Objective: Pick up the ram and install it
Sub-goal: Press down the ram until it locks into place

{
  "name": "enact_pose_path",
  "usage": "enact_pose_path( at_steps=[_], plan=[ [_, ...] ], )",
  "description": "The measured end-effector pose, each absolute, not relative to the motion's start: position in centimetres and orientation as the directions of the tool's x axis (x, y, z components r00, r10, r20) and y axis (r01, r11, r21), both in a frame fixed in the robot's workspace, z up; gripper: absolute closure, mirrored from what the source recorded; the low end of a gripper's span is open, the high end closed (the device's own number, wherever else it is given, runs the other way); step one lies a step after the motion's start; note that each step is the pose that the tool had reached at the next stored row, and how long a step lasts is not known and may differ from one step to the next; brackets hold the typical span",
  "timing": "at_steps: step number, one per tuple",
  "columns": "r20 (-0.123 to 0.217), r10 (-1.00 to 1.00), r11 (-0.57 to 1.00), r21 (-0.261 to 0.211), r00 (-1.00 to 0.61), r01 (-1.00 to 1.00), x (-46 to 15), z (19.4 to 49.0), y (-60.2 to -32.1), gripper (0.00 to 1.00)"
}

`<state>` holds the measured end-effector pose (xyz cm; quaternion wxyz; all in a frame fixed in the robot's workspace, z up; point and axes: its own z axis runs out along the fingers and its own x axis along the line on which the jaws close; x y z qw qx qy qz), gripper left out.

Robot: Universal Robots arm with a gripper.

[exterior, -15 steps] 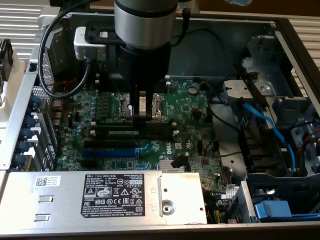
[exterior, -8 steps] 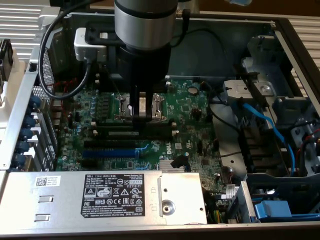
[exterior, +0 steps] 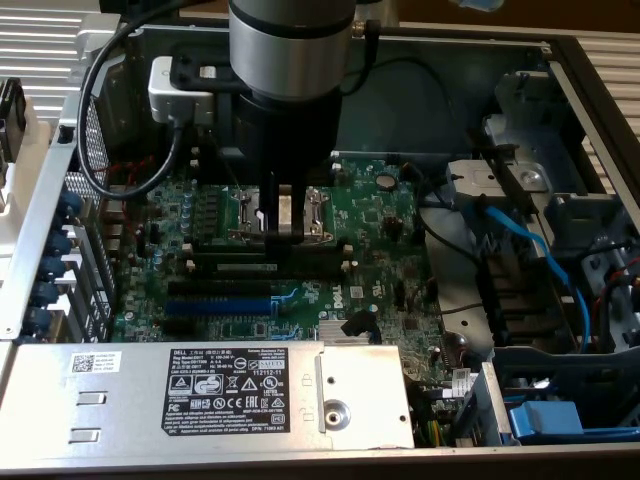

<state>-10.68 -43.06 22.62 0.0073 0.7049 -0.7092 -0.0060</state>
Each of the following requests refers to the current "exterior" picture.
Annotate thin red wire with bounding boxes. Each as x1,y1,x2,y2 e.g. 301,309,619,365
97,153,157,239

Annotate green RAM stick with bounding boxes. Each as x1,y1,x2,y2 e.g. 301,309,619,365
192,251,347,276

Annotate green Dell motherboard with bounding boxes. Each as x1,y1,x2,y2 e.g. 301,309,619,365
107,157,474,401

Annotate light blue flat data wire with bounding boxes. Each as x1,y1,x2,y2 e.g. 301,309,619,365
462,195,594,349

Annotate grey metal disk bay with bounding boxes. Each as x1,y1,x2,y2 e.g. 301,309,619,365
482,69,621,241

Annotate metal rear port block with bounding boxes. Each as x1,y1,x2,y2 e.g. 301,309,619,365
98,183,132,254

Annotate blue expansion slot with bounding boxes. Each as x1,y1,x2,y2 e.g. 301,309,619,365
163,295,275,317

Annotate open grey metal PC case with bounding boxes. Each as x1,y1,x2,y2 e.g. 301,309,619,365
0,12,640,480

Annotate blue plastic latch handle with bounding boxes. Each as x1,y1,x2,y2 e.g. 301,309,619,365
507,399,586,444

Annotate long black expansion slot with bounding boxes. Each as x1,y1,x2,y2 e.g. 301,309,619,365
167,278,274,297

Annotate thin black wire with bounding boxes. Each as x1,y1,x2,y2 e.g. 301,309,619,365
414,164,484,264

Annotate dark computer part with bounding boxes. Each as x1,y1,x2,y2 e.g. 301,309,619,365
0,77,27,164

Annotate blue card retention clip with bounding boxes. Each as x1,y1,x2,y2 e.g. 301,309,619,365
49,229,74,256
33,279,59,307
25,306,52,332
40,255,67,280
60,189,84,221

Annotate small silver chipset heatsink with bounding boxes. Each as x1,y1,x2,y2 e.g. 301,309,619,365
318,319,354,345

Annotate black camera cable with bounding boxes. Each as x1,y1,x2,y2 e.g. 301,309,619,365
77,24,187,200

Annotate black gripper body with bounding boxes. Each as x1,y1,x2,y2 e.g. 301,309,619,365
237,92,344,190

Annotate black angled cable plug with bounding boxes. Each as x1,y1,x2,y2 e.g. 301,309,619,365
340,308,377,337

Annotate metal CPU socket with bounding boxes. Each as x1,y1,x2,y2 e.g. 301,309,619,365
227,185,336,246

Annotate short black expansion slot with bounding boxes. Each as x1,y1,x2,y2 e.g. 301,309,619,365
160,317,197,337

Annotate grey plastic drive bracket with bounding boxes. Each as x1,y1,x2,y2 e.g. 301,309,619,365
443,158,544,261

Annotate silver power supply black label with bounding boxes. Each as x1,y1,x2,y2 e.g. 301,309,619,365
0,341,416,451

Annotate red and black wire bundle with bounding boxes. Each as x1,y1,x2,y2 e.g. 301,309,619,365
594,239,640,326

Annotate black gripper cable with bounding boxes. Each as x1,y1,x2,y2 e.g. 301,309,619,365
342,18,381,99

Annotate yellow and green wires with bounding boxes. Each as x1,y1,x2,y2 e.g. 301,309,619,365
417,417,449,449

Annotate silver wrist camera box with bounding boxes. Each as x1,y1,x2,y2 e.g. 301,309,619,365
148,56,217,126

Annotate black RAM slot white latches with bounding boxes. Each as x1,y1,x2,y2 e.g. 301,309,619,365
182,241,352,257
191,158,345,188
182,258,353,280
191,144,343,174

